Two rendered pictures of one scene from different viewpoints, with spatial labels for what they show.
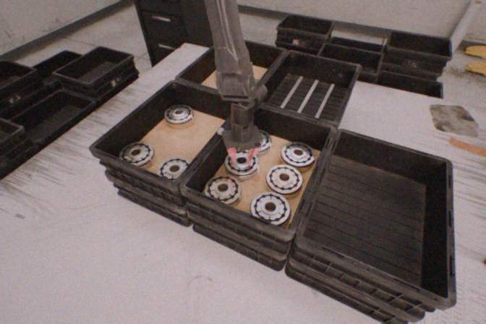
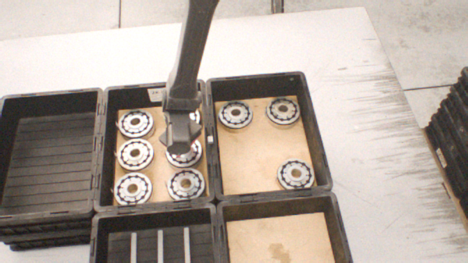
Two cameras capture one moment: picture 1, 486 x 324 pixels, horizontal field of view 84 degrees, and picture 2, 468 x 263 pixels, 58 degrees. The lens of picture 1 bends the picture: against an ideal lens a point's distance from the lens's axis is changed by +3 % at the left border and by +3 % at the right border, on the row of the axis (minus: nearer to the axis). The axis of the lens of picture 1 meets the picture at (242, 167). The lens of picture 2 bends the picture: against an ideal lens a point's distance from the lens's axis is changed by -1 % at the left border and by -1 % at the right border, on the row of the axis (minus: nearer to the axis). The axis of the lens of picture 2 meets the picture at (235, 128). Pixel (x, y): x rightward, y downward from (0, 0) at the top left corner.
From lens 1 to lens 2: 124 cm
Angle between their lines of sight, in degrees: 71
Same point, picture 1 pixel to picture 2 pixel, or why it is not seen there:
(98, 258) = not seen: hidden behind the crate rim
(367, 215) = (54, 168)
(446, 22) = not seen: outside the picture
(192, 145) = (251, 155)
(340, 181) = (83, 192)
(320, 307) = not seen: hidden behind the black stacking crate
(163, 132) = (294, 153)
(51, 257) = (286, 63)
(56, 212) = (322, 83)
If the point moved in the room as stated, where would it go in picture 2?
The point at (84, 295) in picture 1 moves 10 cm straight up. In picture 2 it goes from (242, 60) to (242, 41)
